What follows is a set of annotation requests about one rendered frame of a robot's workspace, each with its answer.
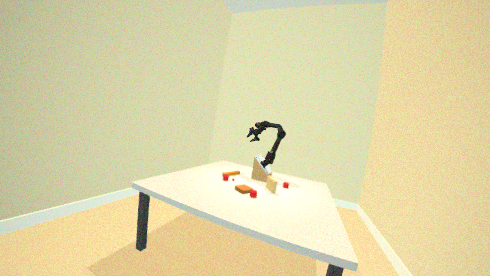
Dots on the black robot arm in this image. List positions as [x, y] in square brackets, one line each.
[270, 156]

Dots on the orange flat bar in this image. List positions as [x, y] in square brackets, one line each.
[231, 173]

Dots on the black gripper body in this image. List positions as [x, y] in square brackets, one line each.
[257, 132]

